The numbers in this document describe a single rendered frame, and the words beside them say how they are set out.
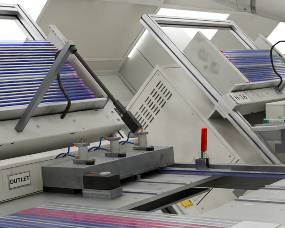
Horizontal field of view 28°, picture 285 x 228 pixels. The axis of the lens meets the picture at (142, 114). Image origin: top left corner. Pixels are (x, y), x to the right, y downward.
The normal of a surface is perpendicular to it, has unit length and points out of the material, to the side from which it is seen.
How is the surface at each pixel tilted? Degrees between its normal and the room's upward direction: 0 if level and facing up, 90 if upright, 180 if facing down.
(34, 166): 132
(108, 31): 180
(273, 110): 90
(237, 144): 90
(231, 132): 90
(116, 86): 90
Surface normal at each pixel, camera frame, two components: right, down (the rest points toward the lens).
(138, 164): 0.78, -0.04
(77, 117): 0.52, -0.70
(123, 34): 0.59, 0.71
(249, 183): -0.62, 0.09
